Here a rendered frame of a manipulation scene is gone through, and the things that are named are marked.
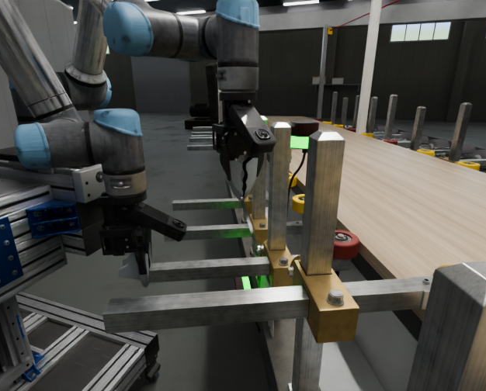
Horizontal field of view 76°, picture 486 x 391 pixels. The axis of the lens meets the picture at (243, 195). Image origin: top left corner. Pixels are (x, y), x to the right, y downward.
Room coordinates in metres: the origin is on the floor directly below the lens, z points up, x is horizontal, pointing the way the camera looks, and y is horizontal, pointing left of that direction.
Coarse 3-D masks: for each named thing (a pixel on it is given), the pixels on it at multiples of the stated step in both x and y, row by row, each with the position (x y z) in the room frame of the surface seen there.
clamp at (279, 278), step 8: (264, 248) 0.65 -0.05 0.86; (264, 256) 0.65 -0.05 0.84; (272, 256) 0.60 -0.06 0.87; (280, 256) 0.60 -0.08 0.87; (288, 256) 0.60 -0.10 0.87; (272, 264) 0.57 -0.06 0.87; (272, 272) 0.56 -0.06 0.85; (280, 272) 0.55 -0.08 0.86; (272, 280) 0.56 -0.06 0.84; (280, 280) 0.55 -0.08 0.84; (288, 280) 0.55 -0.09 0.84
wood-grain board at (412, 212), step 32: (320, 128) 2.52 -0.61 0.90; (352, 160) 1.39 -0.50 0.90; (384, 160) 1.39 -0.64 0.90; (416, 160) 1.39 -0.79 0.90; (352, 192) 0.94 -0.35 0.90; (384, 192) 0.94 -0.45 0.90; (416, 192) 0.94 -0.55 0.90; (448, 192) 0.94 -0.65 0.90; (480, 192) 0.94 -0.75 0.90; (352, 224) 0.70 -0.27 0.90; (384, 224) 0.70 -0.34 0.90; (416, 224) 0.70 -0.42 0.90; (448, 224) 0.70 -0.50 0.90; (480, 224) 0.70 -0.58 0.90; (384, 256) 0.55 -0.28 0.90; (416, 256) 0.55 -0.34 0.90; (448, 256) 0.55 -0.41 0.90; (480, 256) 0.55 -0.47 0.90
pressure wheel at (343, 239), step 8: (336, 232) 0.64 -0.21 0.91; (344, 232) 0.64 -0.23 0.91; (336, 240) 0.60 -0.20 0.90; (344, 240) 0.61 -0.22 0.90; (352, 240) 0.60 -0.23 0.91; (336, 248) 0.58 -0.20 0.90; (344, 248) 0.58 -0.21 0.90; (352, 248) 0.58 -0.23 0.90; (336, 256) 0.58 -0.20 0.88; (344, 256) 0.58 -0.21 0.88; (352, 256) 0.58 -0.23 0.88; (336, 272) 0.61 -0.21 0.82
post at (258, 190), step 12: (264, 120) 0.87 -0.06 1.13; (264, 156) 0.87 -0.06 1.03; (264, 168) 0.87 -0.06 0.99; (264, 180) 0.87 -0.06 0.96; (252, 192) 0.90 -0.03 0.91; (264, 192) 0.87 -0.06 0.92; (252, 204) 0.90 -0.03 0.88; (264, 204) 0.87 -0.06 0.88; (264, 216) 0.87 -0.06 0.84; (252, 240) 0.89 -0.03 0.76
